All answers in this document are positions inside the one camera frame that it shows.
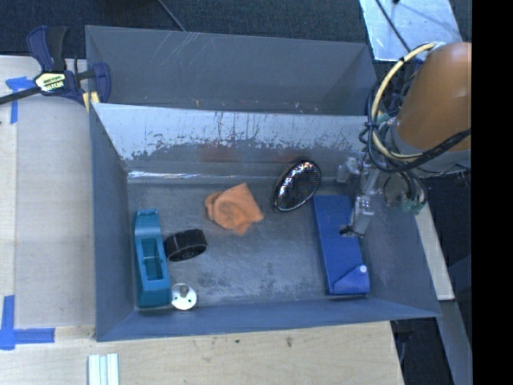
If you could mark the blue flat box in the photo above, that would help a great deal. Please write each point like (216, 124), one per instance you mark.
(340, 255)

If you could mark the pale wood flat board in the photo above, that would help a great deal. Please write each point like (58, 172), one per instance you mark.
(52, 215)

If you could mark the orange cloth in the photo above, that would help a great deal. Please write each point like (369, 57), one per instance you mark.
(234, 209)

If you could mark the white round knob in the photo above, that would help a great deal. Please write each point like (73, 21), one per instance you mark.
(183, 297)

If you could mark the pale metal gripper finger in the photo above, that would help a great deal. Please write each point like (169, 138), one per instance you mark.
(355, 215)
(365, 220)

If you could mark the teal plastic tape dispenser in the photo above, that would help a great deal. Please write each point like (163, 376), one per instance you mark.
(149, 279)

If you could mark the grey metal bin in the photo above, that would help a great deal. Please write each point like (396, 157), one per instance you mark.
(240, 263)

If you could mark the black oval mesh strainer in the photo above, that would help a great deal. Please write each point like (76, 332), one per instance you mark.
(297, 186)

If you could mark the black ribbed wheel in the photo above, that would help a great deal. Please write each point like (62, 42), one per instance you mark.
(185, 245)

